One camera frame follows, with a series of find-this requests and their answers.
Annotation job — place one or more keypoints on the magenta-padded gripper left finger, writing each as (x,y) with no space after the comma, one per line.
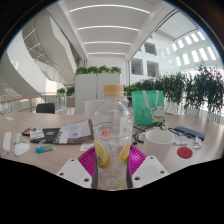
(75,171)

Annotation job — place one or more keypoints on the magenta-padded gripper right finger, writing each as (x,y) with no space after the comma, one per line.
(150,170)

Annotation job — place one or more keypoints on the clear lemon drink bottle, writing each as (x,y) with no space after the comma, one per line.
(111,133)

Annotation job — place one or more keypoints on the white cup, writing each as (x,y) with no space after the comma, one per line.
(158,145)

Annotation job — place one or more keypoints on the sticker sheet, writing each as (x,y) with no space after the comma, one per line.
(86,146)

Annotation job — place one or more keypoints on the small green blue packet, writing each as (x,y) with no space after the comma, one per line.
(44,148)

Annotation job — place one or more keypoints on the flat round red coaster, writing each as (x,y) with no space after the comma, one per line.
(185,152)

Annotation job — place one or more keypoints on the open printed brochure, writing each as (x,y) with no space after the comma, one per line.
(75,131)

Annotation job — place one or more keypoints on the black wallet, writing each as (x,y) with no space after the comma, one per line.
(50,135)

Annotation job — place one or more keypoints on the white computer mouse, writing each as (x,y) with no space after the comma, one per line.
(21,149)

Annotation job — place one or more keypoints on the green tote bag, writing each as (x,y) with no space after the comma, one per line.
(146,108)

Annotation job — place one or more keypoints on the black chair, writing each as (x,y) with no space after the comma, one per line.
(45,108)

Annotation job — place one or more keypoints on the brown planter with plants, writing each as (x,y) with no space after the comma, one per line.
(68,95)

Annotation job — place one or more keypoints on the white planter cabinet with plants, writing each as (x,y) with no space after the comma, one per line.
(86,90)

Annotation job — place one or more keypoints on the row of green hedge plants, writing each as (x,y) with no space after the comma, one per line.
(196,88)

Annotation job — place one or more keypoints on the ceiling light strips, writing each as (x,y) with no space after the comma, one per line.
(108,28)

